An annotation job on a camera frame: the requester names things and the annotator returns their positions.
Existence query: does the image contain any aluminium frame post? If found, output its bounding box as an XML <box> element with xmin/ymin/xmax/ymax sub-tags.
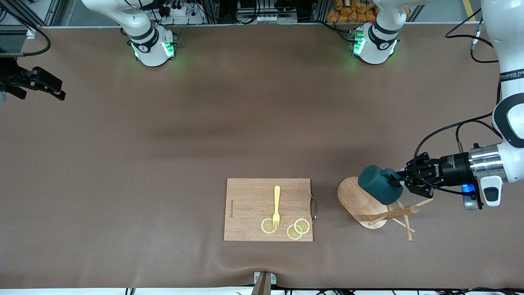
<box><xmin>0</xmin><ymin>0</ymin><xmax>62</xmax><ymax>39</ymax></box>

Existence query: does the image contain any grey table edge bracket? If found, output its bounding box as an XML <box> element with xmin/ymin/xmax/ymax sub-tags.
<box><xmin>253</xmin><ymin>271</ymin><xmax>277</xmax><ymax>295</ymax></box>

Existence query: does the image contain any pile of orange food items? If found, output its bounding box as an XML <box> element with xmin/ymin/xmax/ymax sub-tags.
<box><xmin>326</xmin><ymin>0</ymin><xmax>379</xmax><ymax>23</ymax></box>

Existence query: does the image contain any bamboo cutting board, metal handle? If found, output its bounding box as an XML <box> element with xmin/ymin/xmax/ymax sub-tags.
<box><xmin>224</xmin><ymin>178</ymin><xmax>318</xmax><ymax>242</ymax></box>

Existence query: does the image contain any yellow plastic fork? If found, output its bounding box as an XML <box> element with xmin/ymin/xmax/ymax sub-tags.
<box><xmin>273</xmin><ymin>185</ymin><xmax>281</xmax><ymax>229</ymax></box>

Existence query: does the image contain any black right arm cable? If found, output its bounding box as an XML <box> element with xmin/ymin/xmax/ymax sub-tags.
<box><xmin>0</xmin><ymin>6</ymin><xmax>52</xmax><ymax>58</ymax></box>

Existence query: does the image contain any white power strip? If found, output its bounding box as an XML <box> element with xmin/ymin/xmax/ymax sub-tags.
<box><xmin>162</xmin><ymin>3</ymin><xmax>205</xmax><ymax>25</ymax></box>

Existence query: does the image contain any wooden mug tree rack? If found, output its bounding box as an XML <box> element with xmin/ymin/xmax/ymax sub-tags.
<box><xmin>337</xmin><ymin>176</ymin><xmax>434</xmax><ymax>241</ymax></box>

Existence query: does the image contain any brown table mat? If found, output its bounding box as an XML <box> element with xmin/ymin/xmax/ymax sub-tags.
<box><xmin>0</xmin><ymin>23</ymin><xmax>524</xmax><ymax>289</ymax></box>

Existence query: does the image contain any teal mug with yellow inside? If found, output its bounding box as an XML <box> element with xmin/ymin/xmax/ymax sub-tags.
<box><xmin>358</xmin><ymin>165</ymin><xmax>404</xmax><ymax>206</ymax></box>

